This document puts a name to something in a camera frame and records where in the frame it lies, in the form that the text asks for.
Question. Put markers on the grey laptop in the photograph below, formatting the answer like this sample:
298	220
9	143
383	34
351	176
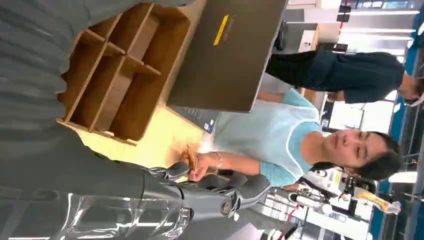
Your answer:
225	66

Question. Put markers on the seated person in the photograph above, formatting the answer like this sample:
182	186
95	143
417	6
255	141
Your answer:
265	136

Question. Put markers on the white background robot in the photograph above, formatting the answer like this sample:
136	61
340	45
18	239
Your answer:
331	185

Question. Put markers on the wooden compartment card box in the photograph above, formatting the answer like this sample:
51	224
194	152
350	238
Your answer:
132	73

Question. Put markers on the person's left hand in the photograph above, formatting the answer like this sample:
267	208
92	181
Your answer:
203	167

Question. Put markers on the white shelving rack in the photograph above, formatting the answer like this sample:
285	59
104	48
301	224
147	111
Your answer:
377	26

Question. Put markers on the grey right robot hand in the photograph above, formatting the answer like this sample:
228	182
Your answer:
99	185

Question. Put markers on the standing person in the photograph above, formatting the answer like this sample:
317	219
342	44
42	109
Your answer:
348	76

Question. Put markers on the beige cabinet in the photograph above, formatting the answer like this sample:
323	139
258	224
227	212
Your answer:
308	38

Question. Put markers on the yellow label strip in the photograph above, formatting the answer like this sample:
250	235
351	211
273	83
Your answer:
221	30

